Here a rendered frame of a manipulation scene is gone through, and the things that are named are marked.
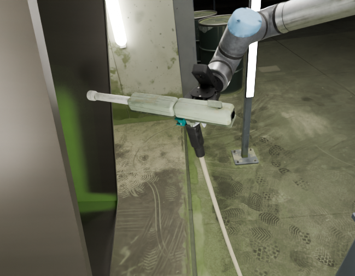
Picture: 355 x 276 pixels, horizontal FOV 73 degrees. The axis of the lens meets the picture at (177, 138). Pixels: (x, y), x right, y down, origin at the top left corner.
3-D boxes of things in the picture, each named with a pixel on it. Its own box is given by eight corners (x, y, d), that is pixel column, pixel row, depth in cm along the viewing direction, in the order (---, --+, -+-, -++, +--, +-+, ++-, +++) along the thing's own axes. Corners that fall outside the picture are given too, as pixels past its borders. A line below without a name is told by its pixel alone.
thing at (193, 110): (240, 156, 73) (234, 96, 57) (235, 168, 70) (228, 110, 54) (117, 130, 95) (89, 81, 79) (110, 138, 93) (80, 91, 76)
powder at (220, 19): (193, 22, 311) (193, 20, 310) (232, 15, 319) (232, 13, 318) (208, 28, 267) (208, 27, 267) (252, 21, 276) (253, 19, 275)
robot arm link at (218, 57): (223, 35, 83) (213, 58, 91) (211, 54, 76) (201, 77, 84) (248, 47, 83) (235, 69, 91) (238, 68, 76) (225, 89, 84)
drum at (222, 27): (196, 84, 361) (191, 19, 311) (231, 76, 370) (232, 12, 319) (210, 99, 314) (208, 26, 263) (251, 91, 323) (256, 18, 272)
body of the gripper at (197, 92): (214, 120, 73) (226, 95, 80) (210, 98, 67) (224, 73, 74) (191, 116, 76) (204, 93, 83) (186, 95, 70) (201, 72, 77)
